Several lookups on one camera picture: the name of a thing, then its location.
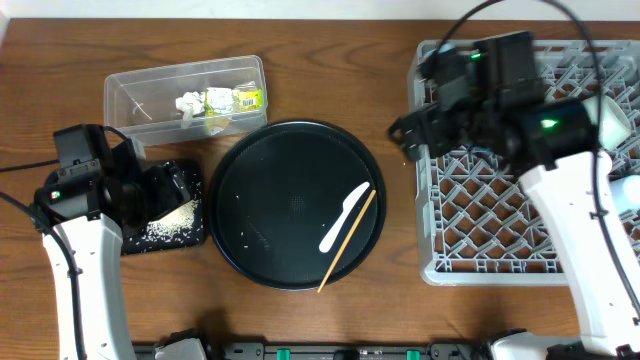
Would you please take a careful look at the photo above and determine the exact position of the pile of white rice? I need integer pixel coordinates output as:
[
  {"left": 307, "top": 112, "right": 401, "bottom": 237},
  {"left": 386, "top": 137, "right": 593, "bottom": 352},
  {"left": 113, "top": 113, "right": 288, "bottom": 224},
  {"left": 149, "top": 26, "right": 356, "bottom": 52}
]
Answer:
[{"left": 141, "top": 181, "right": 204, "bottom": 247}]

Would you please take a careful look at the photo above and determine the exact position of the white tissue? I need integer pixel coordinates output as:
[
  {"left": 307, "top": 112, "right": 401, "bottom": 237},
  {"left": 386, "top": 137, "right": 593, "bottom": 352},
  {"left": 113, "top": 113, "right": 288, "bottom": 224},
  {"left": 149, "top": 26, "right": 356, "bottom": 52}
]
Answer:
[{"left": 175, "top": 92, "right": 205, "bottom": 129}]

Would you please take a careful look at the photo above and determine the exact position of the mint green bowl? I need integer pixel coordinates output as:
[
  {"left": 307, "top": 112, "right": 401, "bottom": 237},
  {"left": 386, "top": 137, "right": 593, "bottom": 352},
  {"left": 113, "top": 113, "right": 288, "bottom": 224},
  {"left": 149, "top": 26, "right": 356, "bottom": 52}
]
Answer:
[{"left": 582, "top": 96, "right": 632, "bottom": 151}]

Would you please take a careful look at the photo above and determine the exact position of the yellow green snack wrapper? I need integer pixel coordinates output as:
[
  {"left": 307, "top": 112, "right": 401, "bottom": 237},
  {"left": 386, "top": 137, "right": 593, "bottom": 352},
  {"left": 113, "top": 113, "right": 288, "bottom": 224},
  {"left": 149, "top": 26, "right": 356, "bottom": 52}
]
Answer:
[{"left": 204, "top": 81, "right": 264, "bottom": 136}]

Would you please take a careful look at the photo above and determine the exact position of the light blue cup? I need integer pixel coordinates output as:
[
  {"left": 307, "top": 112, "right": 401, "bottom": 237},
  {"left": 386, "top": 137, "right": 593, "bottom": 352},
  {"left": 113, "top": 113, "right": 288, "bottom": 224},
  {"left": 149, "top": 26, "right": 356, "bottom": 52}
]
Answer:
[{"left": 610, "top": 175, "right": 640, "bottom": 214}]

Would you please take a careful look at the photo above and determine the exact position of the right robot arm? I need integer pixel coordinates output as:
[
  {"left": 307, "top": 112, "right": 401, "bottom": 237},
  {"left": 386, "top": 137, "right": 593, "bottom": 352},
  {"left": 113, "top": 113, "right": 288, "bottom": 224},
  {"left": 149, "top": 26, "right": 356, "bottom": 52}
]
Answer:
[{"left": 388, "top": 31, "right": 639, "bottom": 359}]

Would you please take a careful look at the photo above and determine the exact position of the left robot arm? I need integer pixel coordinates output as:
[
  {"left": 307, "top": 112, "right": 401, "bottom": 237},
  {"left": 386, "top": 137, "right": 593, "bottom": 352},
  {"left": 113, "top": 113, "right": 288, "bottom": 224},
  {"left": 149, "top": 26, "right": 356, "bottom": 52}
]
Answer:
[{"left": 31, "top": 124, "right": 192, "bottom": 359}]

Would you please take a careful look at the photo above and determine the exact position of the grey dishwasher rack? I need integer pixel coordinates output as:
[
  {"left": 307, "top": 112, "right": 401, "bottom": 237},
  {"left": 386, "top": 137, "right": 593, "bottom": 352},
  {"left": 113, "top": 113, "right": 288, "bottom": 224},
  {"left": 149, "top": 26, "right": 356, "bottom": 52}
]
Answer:
[{"left": 407, "top": 40, "right": 639, "bottom": 286}]

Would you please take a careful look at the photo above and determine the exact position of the black rectangular tray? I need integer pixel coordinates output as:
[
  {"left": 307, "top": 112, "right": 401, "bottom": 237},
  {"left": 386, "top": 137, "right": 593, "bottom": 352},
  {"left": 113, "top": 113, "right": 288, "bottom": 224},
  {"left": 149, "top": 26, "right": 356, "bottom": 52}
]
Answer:
[{"left": 121, "top": 159, "right": 206, "bottom": 256}]

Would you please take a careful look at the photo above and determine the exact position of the clear plastic bin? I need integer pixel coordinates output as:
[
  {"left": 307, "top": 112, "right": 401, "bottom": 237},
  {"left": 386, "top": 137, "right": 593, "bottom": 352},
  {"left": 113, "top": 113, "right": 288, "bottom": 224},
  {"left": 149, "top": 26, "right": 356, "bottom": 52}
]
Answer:
[{"left": 104, "top": 55, "right": 268, "bottom": 146}]

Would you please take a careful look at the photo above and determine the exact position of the round black tray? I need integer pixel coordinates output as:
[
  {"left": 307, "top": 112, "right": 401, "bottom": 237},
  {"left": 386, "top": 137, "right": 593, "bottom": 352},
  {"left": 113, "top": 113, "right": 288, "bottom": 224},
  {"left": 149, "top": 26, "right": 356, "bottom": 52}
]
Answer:
[{"left": 207, "top": 120, "right": 387, "bottom": 290}]

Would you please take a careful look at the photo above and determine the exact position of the wooden chopstick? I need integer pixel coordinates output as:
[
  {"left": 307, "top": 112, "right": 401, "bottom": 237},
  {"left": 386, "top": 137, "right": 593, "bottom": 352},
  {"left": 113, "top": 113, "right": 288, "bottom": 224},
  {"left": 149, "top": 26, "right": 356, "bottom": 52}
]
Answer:
[{"left": 317, "top": 189, "right": 377, "bottom": 294}]

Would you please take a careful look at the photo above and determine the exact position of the white plastic knife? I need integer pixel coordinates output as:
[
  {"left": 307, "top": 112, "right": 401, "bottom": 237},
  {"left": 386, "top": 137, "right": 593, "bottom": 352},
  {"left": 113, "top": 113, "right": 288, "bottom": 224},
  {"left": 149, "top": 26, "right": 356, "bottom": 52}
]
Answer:
[{"left": 318, "top": 182, "right": 370, "bottom": 253}]

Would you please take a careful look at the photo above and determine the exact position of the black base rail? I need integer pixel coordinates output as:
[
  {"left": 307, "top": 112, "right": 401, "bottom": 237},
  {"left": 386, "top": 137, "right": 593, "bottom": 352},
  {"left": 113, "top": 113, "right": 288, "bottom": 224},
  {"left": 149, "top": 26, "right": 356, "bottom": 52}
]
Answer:
[{"left": 134, "top": 341, "right": 591, "bottom": 360}]

